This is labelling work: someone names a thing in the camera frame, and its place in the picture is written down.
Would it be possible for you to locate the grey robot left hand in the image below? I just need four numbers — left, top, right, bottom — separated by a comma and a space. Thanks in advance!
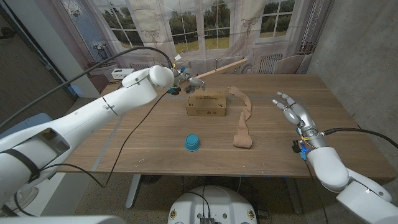
171, 70, 206, 95

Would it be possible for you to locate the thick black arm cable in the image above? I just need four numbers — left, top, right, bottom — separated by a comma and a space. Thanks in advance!
320, 127, 398, 149
0, 45, 174, 131

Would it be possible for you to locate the printed window backdrop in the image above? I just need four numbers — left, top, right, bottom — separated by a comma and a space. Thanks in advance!
34, 0, 335, 94

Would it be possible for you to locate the white robot torso base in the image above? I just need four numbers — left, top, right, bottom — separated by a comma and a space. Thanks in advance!
167, 185, 258, 224

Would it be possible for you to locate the white robot body shell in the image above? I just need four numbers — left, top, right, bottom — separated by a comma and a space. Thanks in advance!
0, 214, 125, 224

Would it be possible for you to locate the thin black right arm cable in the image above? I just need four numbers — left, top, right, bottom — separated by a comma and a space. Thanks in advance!
303, 158, 330, 224

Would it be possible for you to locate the beige elastic arm wrap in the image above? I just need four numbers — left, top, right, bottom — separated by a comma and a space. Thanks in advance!
228, 86, 253, 149

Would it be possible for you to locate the blue storage bin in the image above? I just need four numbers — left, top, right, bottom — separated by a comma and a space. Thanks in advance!
6, 112, 53, 141

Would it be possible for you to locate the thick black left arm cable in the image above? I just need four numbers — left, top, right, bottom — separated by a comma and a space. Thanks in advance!
0, 45, 174, 131

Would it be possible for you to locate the white metal truss stand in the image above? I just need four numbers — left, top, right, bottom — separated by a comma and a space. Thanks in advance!
298, 0, 326, 55

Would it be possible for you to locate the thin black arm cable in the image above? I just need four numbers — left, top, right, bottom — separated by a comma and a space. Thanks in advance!
303, 158, 330, 224
40, 91, 169, 189

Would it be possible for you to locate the white power box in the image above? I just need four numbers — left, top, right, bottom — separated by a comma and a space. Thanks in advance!
111, 68, 135, 80

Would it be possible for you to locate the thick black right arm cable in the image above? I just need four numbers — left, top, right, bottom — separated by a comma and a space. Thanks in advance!
320, 127, 398, 149

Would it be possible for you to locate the grey table leg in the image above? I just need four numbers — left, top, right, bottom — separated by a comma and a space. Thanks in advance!
284, 177, 304, 215
125, 174, 142, 209

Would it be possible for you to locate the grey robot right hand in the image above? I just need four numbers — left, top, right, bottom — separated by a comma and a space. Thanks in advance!
272, 91, 327, 149

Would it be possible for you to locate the long wooden board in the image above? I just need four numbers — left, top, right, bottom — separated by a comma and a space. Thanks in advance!
194, 58, 249, 80

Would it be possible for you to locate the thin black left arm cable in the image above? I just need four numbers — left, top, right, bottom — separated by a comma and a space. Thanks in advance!
40, 91, 169, 189

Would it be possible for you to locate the blue plastic cup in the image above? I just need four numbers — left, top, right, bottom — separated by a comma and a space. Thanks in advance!
184, 134, 201, 152

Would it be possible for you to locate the brown cardboard box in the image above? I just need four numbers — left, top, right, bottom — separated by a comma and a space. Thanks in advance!
186, 89, 227, 118

